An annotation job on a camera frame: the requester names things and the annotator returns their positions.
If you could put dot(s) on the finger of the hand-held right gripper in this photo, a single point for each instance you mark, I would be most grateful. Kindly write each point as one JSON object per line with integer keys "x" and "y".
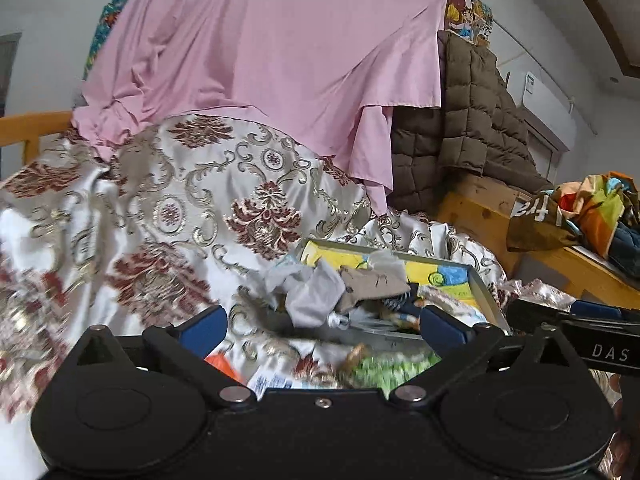
{"x": 597, "y": 309}
{"x": 530, "y": 315}

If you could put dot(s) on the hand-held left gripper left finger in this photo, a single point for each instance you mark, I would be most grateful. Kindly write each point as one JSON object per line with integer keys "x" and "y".
{"x": 202, "y": 331}

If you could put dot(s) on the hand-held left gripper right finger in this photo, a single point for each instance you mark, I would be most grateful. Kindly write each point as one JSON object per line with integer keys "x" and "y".
{"x": 440, "y": 332}

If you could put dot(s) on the navy dotted sock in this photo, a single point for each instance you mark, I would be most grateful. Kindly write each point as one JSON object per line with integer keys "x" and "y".
{"x": 397, "y": 302}

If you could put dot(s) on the grey box with cartoon print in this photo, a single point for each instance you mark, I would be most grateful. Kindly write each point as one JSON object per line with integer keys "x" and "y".
{"x": 480, "y": 290}

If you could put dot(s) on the tan sock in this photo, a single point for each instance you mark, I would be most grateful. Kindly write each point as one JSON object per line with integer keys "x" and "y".
{"x": 375, "y": 285}

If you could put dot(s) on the person's right hand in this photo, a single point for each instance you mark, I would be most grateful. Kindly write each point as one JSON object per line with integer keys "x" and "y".
{"x": 630, "y": 440}

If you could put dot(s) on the white and orange carton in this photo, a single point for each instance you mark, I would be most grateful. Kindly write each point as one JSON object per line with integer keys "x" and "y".
{"x": 222, "y": 367}

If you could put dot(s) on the green snack packet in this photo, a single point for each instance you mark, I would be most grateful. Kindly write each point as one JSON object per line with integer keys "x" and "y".
{"x": 390, "y": 370}

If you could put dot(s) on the blue jeans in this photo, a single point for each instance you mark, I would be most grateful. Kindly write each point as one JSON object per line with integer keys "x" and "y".
{"x": 627, "y": 250}

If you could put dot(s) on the brown bag with white print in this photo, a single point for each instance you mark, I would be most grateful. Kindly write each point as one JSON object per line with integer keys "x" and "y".
{"x": 540, "y": 232}

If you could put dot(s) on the light blue wipes packet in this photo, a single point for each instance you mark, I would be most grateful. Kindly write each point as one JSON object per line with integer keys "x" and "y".
{"x": 272, "y": 385}

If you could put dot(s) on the colourful cloth pile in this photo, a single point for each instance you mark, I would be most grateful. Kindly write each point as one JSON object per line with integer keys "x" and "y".
{"x": 595, "y": 215}

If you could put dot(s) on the floral satin blanket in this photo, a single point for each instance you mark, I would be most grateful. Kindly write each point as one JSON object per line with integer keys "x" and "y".
{"x": 200, "y": 200}

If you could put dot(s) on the brown quilted jacket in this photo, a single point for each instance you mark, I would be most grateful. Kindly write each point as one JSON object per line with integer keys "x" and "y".
{"x": 475, "y": 125}

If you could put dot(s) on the white air conditioner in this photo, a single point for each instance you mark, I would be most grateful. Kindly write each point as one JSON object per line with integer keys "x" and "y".
{"x": 542, "y": 105}

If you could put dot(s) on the wooden beam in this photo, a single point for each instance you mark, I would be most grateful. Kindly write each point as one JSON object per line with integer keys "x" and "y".
{"x": 610, "y": 25}

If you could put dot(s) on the pink bed sheet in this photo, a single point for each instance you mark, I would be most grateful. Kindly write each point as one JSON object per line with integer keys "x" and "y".
{"x": 260, "y": 50}

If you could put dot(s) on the cartoon wall poster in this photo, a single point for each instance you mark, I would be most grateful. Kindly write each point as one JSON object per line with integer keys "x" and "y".
{"x": 467, "y": 15}

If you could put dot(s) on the teal floral wall poster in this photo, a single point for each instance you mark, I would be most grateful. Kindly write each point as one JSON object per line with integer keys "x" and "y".
{"x": 102, "y": 30}

